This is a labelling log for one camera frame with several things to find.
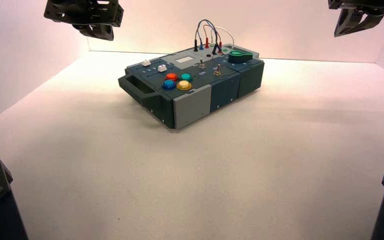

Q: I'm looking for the red banana plug cable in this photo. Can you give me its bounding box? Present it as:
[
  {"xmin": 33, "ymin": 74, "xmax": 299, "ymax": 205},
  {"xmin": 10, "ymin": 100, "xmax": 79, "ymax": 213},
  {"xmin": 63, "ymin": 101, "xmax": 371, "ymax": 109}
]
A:
[{"xmin": 202, "ymin": 24, "xmax": 224, "ymax": 55}]

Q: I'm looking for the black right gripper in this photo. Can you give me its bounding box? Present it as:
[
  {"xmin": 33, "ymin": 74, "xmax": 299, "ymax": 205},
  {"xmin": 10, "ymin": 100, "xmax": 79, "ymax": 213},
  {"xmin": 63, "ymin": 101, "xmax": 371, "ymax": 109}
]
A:
[{"xmin": 327, "ymin": 0, "xmax": 384, "ymax": 38}]

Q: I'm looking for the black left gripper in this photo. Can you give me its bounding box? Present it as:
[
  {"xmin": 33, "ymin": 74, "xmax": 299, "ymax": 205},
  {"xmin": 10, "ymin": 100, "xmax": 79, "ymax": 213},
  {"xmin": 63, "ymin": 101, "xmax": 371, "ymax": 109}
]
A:
[{"xmin": 43, "ymin": 0, "xmax": 125, "ymax": 42}]

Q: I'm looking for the blue grey control box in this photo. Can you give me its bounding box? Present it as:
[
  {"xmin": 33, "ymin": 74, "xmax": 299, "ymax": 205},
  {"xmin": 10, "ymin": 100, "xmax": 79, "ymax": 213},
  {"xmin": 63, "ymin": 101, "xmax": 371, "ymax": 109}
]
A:
[{"xmin": 118, "ymin": 43, "xmax": 266, "ymax": 130}]

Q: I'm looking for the yellow round push button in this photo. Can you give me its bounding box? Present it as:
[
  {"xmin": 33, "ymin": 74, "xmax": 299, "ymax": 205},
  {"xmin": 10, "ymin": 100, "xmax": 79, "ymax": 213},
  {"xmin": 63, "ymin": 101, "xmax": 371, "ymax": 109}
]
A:
[{"xmin": 176, "ymin": 80, "xmax": 193, "ymax": 92}]

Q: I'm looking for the black banana plug cable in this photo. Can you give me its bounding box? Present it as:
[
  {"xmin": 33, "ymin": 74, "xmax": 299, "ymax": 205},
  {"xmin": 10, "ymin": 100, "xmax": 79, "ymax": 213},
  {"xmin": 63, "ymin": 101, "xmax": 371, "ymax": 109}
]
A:
[{"xmin": 193, "ymin": 19, "xmax": 220, "ymax": 56}]

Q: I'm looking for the green rotary selector knob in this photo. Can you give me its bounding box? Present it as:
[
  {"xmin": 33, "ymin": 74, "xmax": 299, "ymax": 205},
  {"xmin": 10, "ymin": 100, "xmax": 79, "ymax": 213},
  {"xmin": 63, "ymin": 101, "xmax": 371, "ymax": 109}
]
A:
[{"xmin": 228, "ymin": 50, "xmax": 254, "ymax": 64}]

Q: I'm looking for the white jumper cable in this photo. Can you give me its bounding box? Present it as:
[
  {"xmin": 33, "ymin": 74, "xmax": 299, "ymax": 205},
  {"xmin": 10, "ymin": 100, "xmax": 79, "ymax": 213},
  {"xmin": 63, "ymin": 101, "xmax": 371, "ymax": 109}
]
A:
[{"xmin": 209, "ymin": 26, "xmax": 236, "ymax": 48}]

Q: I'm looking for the blue round push button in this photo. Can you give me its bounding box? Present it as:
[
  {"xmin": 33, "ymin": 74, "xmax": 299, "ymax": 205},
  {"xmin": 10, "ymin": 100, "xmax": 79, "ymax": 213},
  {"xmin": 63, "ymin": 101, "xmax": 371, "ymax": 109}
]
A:
[{"xmin": 161, "ymin": 79, "xmax": 177, "ymax": 91}]

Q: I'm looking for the blue banana plug cable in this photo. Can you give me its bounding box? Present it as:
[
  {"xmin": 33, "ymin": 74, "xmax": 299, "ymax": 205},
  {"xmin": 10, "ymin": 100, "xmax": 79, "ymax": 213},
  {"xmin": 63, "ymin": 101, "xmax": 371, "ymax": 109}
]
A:
[{"xmin": 196, "ymin": 19, "xmax": 223, "ymax": 54}]

